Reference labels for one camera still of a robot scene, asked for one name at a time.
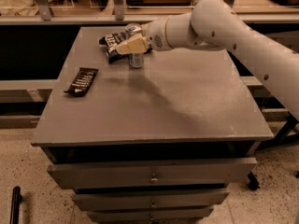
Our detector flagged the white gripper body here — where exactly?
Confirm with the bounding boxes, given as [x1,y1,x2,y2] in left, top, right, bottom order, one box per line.
[146,17,172,51]

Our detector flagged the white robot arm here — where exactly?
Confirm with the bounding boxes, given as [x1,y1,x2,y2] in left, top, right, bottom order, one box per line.
[116,0,299,119]

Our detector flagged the top grey drawer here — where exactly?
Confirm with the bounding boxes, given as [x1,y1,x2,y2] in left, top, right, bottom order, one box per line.
[48,158,257,189]

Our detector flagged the bottom grey drawer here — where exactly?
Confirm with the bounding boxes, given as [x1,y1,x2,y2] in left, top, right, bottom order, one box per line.
[87,206,214,223]

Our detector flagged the grey drawer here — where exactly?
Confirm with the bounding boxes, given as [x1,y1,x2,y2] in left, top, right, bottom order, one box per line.
[73,189,229,211]
[87,206,214,223]
[48,158,257,189]

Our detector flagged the middle grey drawer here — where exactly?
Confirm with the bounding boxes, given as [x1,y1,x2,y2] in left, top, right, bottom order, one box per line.
[73,189,229,211]

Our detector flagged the grey metal railing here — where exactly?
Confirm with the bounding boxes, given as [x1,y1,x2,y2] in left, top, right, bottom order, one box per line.
[0,0,299,23]

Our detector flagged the silver blue redbull can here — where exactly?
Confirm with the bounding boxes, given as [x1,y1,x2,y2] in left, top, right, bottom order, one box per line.
[125,23,144,69]

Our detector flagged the dark blue snack bag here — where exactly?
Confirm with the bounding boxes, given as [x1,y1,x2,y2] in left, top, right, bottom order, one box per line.
[98,32,151,63]

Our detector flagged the black stand legs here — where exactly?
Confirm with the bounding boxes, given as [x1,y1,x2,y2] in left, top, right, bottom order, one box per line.
[247,96,299,191]

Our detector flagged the black snack bar wrapper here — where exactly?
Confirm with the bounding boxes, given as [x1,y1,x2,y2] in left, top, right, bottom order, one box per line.
[64,67,98,97]

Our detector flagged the grey drawer cabinet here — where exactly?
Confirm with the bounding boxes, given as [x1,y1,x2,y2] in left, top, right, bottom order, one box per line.
[30,24,275,224]

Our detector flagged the black pole on floor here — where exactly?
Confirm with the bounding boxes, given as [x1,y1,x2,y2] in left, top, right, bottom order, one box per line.
[9,186,22,224]

